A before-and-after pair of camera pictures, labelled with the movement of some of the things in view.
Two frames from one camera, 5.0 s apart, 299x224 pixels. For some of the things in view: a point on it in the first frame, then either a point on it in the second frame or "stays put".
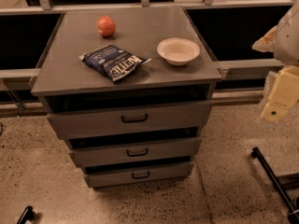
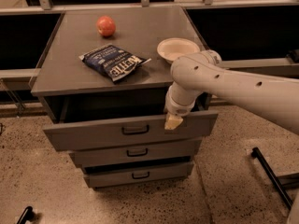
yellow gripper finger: x=284 y=94 to x=173 y=120
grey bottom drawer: x=112 y=175 stays put
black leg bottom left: x=27 y=215 stays put
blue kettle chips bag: x=113 y=62 stays put
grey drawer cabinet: x=129 y=91 stays put
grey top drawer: x=185 y=116 to x=119 y=133
